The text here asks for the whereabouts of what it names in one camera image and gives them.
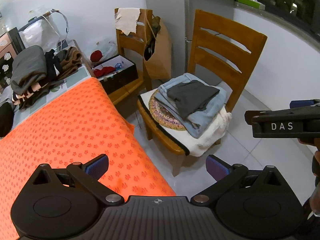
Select dark grey pants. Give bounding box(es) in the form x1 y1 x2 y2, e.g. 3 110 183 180
167 80 220 120

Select red knitted cloth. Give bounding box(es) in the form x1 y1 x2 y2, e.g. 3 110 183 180
93 65 115 78

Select brown paper bag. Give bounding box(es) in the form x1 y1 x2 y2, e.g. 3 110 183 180
136 9 172 79

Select white fleece blanket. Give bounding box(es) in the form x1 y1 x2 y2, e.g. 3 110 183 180
187 105 232 157

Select silver refrigerator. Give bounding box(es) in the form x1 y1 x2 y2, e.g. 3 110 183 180
184 0 237 73

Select round woven mat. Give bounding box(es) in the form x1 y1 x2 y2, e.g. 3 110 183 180
149 89 187 132

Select orange patterned mat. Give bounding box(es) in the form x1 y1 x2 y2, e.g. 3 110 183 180
0 77 177 240

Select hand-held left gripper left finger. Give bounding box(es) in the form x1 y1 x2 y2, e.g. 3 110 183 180
30 154 125 207

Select grey garment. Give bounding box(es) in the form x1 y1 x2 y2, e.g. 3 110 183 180
11 45 48 90

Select white plastic bag with handles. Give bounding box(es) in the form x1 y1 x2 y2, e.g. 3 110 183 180
20 9 69 50

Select person's right hand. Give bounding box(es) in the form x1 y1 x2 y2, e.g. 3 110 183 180
311 150 320 178

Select green box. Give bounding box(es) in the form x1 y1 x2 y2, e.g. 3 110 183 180
237 0 266 10

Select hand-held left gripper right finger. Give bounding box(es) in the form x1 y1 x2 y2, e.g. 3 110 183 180
190 154 284 207

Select light blue jeans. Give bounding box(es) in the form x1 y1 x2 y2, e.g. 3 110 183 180
157 73 227 138

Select black storage box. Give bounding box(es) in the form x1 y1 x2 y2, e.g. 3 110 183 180
91 54 139 94

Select brown garment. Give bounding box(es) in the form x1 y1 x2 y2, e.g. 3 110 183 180
58 46 83 78

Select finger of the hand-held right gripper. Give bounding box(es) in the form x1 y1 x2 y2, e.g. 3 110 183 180
290 99 320 109

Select clear plastic bag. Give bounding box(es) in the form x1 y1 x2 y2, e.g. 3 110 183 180
94 37 118 63

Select white fluffy cloth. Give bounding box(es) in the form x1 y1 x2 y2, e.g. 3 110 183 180
137 90 190 157

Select wooden chair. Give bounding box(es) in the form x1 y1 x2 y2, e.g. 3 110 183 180
137 9 268 177
109 8 153 105

